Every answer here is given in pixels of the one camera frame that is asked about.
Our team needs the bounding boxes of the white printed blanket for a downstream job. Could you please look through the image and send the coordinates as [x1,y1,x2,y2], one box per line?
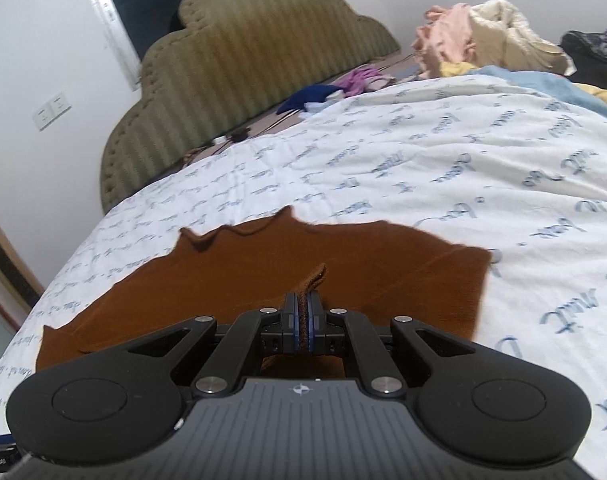
[0,77,607,441]

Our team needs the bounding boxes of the yellow cloth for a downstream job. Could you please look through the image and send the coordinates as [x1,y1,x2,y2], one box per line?
[576,82,607,109]

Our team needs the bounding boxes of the purple cloth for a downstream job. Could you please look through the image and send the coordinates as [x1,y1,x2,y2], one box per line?
[337,66,397,98]

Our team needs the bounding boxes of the dark crumpled cloth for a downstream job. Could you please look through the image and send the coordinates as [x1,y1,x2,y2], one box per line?
[561,24,607,95]

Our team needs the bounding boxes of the olive upholstered headboard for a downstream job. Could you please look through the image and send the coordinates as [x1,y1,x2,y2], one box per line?
[100,0,401,216]

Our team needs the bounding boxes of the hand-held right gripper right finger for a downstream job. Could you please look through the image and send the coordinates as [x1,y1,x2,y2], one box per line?
[308,292,479,396]

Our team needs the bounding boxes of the navy blue cloth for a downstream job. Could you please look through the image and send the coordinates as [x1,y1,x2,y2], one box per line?
[276,84,341,115]

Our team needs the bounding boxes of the pale lilac cloth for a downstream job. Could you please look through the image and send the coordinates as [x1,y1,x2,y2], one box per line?
[303,91,347,115]

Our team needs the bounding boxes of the light blue cloth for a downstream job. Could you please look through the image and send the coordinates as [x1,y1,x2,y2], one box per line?
[466,65,607,123]

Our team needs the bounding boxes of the brown knit garment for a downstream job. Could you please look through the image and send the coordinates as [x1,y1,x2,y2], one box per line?
[36,206,493,378]

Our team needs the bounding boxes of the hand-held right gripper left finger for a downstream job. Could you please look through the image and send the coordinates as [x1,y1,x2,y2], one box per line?
[128,292,308,397]

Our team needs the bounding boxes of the wooden frame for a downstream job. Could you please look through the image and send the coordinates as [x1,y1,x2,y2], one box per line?
[0,200,47,321]

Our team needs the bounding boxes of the pink crumpled clothes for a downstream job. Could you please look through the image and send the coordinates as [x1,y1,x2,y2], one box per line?
[413,4,479,78]

